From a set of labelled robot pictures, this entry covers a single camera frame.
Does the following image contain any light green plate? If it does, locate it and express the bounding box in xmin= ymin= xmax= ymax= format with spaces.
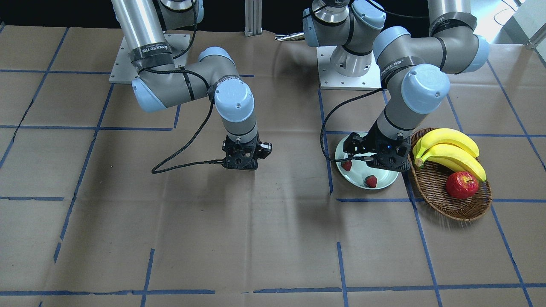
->
xmin=335 ymin=135 xmax=400 ymax=190

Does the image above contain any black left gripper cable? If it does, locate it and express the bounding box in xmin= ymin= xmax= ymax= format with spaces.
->
xmin=320 ymin=87 xmax=382 ymax=163

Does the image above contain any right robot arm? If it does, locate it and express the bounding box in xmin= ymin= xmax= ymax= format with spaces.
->
xmin=112 ymin=0 xmax=272 ymax=171

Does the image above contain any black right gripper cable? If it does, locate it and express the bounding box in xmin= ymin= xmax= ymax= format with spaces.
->
xmin=151 ymin=0 xmax=227 ymax=174

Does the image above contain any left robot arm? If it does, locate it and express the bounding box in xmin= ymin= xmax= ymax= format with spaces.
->
xmin=302 ymin=0 xmax=489 ymax=172

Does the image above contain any aluminium profile post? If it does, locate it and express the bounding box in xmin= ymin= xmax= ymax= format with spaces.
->
xmin=244 ymin=0 xmax=263 ymax=37

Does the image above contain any brown wicker basket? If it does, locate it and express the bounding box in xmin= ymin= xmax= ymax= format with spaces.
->
xmin=409 ymin=128 xmax=493 ymax=221

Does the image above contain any yellow banana bunch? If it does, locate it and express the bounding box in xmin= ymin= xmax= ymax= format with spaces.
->
xmin=412 ymin=128 xmax=486 ymax=182

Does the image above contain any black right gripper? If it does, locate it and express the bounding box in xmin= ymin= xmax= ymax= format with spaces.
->
xmin=222 ymin=135 xmax=272 ymax=171

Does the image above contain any red apple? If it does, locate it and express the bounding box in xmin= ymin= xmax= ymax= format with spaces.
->
xmin=445 ymin=171 xmax=479 ymax=200

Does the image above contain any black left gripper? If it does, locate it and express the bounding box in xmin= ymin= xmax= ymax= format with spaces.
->
xmin=343 ymin=122 xmax=411 ymax=172

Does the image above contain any red strawberry one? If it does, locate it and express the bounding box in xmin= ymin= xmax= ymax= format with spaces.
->
xmin=340 ymin=160 xmax=352 ymax=172
xmin=363 ymin=175 xmax=378 ymax=189

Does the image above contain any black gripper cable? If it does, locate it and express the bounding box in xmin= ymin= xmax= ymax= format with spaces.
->
xmin=151 ymin=0 xmax=227 ymax=174
xmin=320 ymin=87 xmax=382 ymax=163

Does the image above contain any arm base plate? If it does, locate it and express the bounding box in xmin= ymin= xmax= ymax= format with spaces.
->
xmin=109 ymin=33 xmax=192 ymax=84
xmin=316 ymin=46 xmax=381 ymax=91

